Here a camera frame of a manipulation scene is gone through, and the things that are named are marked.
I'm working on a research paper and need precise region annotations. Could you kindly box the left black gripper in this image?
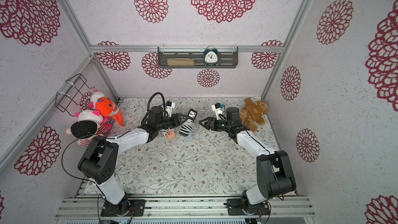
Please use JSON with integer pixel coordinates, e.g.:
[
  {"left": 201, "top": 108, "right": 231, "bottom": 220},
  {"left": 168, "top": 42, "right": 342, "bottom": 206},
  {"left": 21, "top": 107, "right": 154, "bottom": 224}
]
[{"left": 158, "top": 112, "right": 190, "bottom": 131}]

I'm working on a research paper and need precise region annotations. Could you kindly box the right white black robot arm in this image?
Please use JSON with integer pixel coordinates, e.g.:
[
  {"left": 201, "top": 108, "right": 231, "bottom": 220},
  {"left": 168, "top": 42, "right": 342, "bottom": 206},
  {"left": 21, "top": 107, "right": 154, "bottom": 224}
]
[{"left": 199, "top": 107, "right": 296, "bottom": 208}]

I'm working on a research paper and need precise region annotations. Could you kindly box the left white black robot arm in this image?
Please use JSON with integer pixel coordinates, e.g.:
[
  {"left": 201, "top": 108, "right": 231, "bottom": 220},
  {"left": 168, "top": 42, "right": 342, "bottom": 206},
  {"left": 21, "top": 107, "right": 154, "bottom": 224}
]
[{"left": 78, "top": 106, "right": 198, "bottom": 206}]

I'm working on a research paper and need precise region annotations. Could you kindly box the light blue power strip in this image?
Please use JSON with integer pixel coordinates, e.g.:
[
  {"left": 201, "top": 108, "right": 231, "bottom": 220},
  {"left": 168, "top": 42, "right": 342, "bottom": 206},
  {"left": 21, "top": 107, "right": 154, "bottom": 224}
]
[{"left": 185, "top": 133, "right": 195, "bottom": 142}]

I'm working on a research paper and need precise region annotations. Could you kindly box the brown teddy bear plush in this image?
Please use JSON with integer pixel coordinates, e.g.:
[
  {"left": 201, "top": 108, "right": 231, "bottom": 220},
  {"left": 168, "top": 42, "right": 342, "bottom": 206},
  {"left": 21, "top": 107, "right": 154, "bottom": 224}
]
[{"left": 239, "top": 97, "right": 269, "bottom": 132}]

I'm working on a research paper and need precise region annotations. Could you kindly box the tan pouch on shelf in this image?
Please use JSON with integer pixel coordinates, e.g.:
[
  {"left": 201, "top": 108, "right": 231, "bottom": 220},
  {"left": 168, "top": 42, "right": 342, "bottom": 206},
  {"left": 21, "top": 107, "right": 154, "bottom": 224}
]
[{"left": 167, "top": 58, "right": 195, "bottom": 66}]

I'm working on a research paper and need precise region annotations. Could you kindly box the teal alarm clock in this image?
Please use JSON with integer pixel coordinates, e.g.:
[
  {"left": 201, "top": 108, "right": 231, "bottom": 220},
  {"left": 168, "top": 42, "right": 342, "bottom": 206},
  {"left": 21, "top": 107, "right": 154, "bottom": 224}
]
[{"left": 204, "top": 48, "right": 219, "bottom": 66}]

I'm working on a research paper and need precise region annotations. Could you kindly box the orange fish plush toy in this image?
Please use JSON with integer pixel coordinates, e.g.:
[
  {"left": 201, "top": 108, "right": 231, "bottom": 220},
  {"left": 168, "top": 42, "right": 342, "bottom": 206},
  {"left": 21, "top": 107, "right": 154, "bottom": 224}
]
[{"left": 89, "top": 90, "right": 124, "bottom": 127}]

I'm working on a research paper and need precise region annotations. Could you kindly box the black faced striped plush doll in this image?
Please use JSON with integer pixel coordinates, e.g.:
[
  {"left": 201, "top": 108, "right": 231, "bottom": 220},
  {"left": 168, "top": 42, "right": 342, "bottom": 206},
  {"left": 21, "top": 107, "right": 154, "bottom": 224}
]
[{"left": 66, "top": 110, "right": 114, "bottom": 147}]

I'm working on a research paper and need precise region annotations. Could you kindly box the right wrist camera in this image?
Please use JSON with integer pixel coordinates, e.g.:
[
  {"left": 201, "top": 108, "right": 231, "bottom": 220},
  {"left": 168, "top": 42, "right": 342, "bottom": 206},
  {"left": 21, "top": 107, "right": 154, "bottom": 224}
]
[{"left": 211, "top": 103, "right": 225, "bottom": 120}]

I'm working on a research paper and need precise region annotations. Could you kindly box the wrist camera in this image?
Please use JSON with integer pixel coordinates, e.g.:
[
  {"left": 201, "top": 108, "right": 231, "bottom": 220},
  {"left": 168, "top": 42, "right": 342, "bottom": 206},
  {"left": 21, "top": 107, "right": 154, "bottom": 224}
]
[
  {"left": 211, "top": 103, "right": 225, "bottom": 120},
  {"left": 165, "top": 101, "right": 176, "bottom": 117}
]

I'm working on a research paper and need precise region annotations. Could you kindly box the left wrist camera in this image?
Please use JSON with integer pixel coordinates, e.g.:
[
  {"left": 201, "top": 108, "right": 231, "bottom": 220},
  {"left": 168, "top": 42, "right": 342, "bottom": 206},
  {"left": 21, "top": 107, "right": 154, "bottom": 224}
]
[{"left": 165, "top": 101, "right": 176, "bottom": 117}]

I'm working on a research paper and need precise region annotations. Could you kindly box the grey wall shelf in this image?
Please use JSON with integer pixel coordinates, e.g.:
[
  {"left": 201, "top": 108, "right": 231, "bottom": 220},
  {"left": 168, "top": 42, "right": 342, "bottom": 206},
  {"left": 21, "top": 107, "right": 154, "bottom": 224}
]
[{"left": 158, "top": 46, "right": 238, "bottom": 69}]

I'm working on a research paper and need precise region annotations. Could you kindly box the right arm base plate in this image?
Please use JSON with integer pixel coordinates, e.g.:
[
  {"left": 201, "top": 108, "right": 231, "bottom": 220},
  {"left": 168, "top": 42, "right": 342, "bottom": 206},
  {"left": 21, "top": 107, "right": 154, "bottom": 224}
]
[{"left": 224, "top": 198, "right": 271, "bottom": 216}]

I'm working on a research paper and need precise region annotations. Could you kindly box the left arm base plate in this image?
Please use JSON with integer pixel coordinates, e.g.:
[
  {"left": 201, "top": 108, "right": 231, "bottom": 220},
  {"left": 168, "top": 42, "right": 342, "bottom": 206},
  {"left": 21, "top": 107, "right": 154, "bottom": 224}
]
[{"left": 100, "top": 199, "right": 146, "bottom": 217}]

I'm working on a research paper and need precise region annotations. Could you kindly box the black wire wall basket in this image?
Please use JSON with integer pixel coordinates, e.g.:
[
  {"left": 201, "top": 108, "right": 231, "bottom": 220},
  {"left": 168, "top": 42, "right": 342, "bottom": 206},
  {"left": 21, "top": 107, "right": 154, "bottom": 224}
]
[{"left": 55, "top": 73, "right": 95, "bottom": 117}]

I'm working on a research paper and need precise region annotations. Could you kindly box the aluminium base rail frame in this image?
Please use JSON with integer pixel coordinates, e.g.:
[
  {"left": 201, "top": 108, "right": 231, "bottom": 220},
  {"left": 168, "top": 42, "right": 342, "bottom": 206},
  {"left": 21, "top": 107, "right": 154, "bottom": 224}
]
[{"left": 51, "top": 195, "right": 318, "bottom": 224}]

